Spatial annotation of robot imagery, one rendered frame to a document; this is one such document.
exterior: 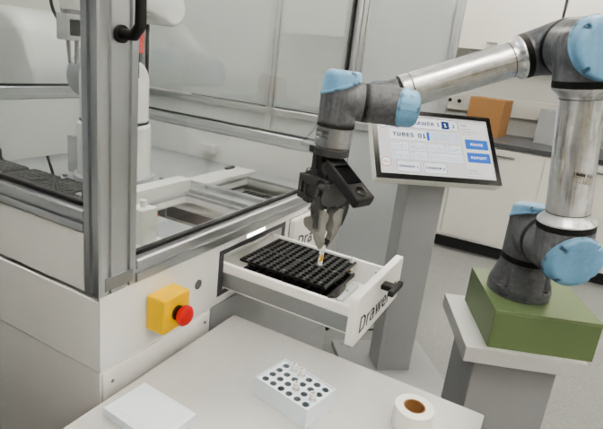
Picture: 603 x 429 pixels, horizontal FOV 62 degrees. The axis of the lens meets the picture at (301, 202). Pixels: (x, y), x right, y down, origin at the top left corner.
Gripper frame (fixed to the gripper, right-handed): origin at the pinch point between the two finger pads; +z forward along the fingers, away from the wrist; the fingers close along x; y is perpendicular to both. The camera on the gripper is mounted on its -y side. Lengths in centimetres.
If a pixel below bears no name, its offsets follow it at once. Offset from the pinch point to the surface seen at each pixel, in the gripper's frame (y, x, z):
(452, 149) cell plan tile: 44, -102, -8
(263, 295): 8.0, 8.7, 14.3
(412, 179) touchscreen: 45, -82, 4
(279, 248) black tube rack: 20.1, -3.4, 9.6
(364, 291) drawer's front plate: -10.8, -2.5, 6.4
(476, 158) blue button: 38, -110, -6
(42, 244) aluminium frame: 18, 50, 0
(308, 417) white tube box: -21.0, 17.7, 21.2
